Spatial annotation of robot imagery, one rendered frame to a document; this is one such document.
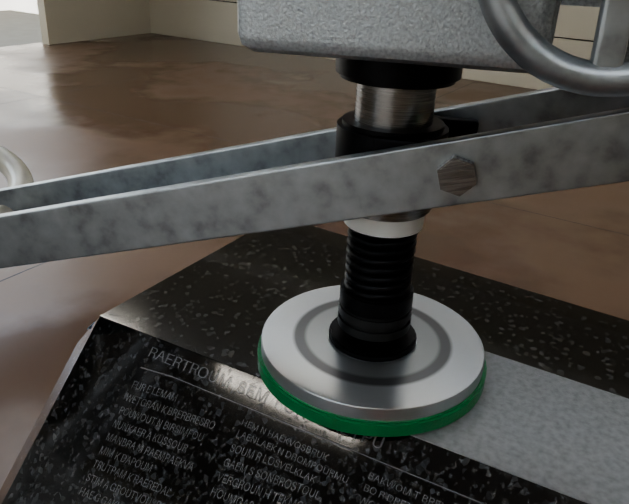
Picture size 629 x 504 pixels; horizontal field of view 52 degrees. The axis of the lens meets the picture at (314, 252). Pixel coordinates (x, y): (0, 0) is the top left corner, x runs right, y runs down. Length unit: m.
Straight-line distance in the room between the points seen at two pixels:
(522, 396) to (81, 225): 0.43
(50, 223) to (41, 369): 1.57
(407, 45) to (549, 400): 0.36
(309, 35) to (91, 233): 0.28
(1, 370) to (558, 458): 1.85
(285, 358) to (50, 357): 1.67
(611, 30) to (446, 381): 0.33
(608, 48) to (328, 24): 0.16
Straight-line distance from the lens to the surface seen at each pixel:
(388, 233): 0.54
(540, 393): 0.65
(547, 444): 0.59
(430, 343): 0.63
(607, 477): 0.58
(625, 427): 0.64
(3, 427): 1.98
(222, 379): 0.63
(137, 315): 0.72
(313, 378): 0.57
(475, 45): 0.42
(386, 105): 0.51
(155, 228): 0.57
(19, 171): 0.89
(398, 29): 0.42
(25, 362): 2.22
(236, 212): 0.53
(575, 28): 6.69
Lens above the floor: 1.21
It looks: 26 degrees down
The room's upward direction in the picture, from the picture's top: 3 degrees clockwise
